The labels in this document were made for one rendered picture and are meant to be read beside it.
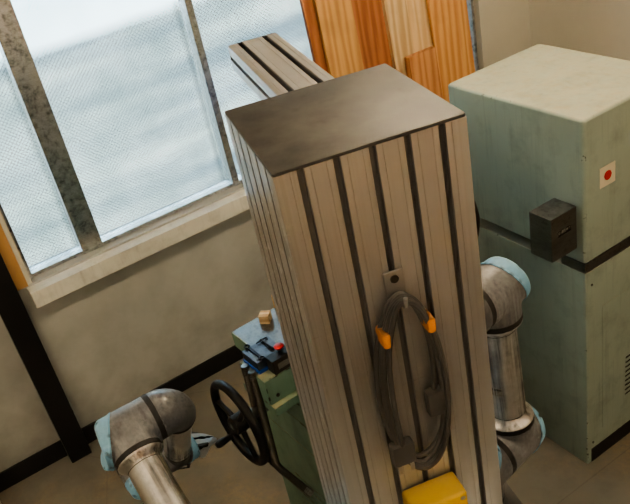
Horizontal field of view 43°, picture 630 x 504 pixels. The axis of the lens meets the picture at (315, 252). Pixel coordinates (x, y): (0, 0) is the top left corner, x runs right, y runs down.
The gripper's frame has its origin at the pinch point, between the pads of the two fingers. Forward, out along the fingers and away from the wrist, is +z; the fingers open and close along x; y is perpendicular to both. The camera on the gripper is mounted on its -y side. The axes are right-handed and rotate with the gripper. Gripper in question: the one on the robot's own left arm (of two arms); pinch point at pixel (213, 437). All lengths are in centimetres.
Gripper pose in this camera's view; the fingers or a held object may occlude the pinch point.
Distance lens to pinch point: 253.5
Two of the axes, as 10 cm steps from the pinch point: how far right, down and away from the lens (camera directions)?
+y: -2.3, 9.5, 2.3
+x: 5.9, 3.2, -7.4
